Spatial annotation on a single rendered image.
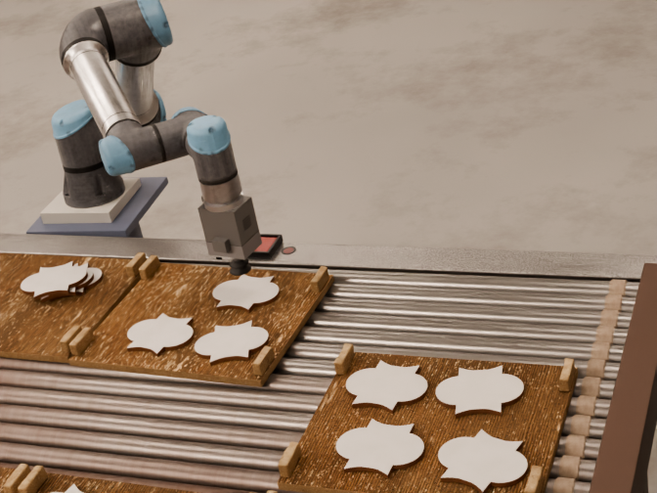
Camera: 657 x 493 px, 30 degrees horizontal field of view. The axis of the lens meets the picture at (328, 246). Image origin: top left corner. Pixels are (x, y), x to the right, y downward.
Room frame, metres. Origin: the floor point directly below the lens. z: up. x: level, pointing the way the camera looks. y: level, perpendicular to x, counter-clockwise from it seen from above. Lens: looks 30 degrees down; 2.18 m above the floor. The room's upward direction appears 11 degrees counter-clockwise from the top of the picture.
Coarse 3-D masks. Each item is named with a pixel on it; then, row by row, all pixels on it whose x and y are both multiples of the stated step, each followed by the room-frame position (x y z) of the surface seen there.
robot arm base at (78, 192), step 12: (72, 168) 2.70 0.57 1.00; (84, 168) 2.70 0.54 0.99; (96, 168) 2.70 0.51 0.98; (72, 180) 2.70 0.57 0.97; (84, 180) 2.69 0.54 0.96; (96, 180) 2.69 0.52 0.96; (108, 180) 2.71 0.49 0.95; (120, 180) 2.74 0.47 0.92; (72, 192) 2.70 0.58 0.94; (84, 192) 2.68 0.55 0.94; (96, 192) 2.68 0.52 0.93; (108, 192) 2.69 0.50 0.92; (120, 192) 2.72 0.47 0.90; (72, 204) 2.69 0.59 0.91; (84, 204) 2.68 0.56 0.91; (96, 204) 2.68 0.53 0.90
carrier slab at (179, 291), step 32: (160, 288) 2.16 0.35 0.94; (192, 288) 2.14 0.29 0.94; (288, 288) 2.07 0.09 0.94; (128, 320) 2.06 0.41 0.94; (224, 320) 1.99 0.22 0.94; (256, 320) 1.97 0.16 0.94; (288, 320) 1.95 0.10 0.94; (96, 352) 1.97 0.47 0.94; (128, 352) 1.95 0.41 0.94; (192, 352) 1.91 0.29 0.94; (256, 352) 1.86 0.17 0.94; (256, 384) 1.78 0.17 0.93
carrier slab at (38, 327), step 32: (0, 256) 2.44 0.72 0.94; (32, 256) 2.41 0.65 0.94; (64, 256) 2.38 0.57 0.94; (0, 288) 2.29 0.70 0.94; (96, 288) 2.21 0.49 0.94; (128, 288) 2.19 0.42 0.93; (0, 320) 2.16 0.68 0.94; (32, 320) 2.13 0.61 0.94; (64, 320) 2.11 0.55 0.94; (96, 320) 2.09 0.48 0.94; (0, 352) 2.04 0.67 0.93; (32, 352) 2.01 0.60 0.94; (64, 352) 1.99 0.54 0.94
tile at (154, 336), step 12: (144, 324) 2.02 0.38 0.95; (156, 324) 2.01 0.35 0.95; (168, 324) 2.00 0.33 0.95; (180, 324) 2.00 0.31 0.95; (132, 336) 1.98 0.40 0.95; (144, 336) 1.98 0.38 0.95; (156, 336) 1.97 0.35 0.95; (168, 336) 1.96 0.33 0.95; (180, 336) 1.95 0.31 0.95; (192, 336) 1.95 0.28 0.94; (132, 348) 1.95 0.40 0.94; (144, 348) 1.94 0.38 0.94; (156, 348) 1.93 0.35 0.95; (168, 348) 1.93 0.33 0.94
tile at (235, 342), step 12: (252, 324) 1.96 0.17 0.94; (204, 336) 1.93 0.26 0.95; (216, 336) 1.93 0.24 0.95; (228, 336) 1.92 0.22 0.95; (240, 336) 1.91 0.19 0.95; (252, 336) 1.90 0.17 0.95; (264, 336) 1.90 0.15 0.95; (204, 348) 1.90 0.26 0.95; (216, 348) 1.89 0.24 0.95; (228, 348) 1.88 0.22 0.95; (240, 348) 1.87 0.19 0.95; (252, 348) 1.87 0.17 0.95; (216, 360) 1.85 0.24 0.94; (228, 360) 1.86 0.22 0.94
